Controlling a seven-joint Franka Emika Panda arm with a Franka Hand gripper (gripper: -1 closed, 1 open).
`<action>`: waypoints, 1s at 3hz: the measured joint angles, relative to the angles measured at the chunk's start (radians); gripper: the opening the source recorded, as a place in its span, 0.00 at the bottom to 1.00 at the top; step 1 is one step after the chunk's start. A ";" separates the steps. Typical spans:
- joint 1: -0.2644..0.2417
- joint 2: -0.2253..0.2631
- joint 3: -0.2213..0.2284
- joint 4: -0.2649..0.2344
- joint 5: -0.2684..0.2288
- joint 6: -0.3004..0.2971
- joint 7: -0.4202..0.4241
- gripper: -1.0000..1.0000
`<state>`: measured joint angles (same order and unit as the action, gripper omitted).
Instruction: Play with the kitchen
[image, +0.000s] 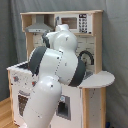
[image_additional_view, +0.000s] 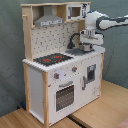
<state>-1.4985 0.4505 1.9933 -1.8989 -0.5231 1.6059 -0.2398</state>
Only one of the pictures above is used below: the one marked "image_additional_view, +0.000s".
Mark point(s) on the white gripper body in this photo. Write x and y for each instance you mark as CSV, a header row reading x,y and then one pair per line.
x,y
89,36

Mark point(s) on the small metal pot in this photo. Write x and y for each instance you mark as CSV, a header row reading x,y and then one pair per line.
x,y
87,47

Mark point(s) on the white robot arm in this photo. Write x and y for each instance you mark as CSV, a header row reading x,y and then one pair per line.
x,y
97,21

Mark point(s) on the wooden toy kitchen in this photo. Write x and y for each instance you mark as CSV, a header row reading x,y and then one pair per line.
x,y
40,84

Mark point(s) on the black toy faucet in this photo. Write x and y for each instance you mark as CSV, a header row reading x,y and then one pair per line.
x,y
71,45

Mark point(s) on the grey toy sink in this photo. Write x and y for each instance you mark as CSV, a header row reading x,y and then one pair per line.
x,y
77,52

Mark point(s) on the toy microwave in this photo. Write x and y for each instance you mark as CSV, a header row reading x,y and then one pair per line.
x,y
77,11

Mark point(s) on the red right stove knob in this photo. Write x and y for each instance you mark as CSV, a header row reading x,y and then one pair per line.
x,y
74,69

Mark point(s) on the red stove knob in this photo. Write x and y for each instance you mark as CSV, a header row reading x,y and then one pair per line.
x,y
74,69
56,75

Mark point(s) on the black toy stovetop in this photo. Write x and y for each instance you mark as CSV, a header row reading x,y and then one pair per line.
x,y
52,59

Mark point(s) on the grey range hood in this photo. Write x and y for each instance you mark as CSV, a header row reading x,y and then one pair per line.
x,y
48,18

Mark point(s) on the red left stove knob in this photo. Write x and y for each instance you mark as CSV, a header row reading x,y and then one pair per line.
x,y
56,75

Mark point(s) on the toy oven door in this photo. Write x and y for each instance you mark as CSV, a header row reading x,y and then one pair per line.
x,y
65,98

